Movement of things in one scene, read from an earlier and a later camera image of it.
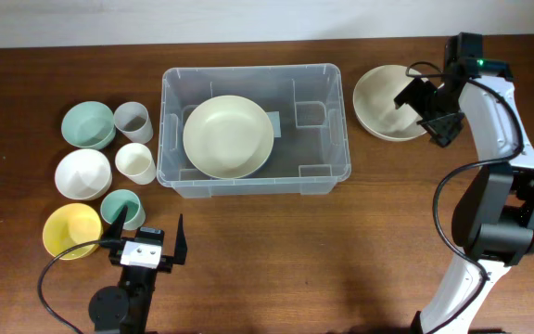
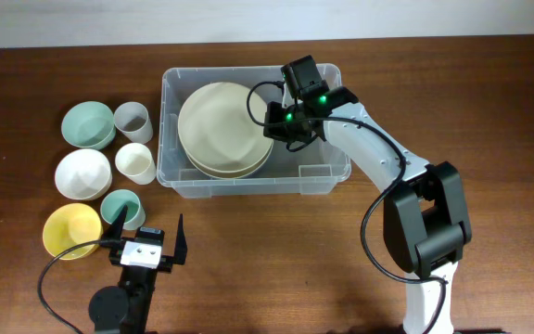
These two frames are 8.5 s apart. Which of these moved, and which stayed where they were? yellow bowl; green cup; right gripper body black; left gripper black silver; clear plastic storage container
Moved: right gripper body black
Stayed: green cup; clear plastic storage container; yellow bowl; left gripper black silver
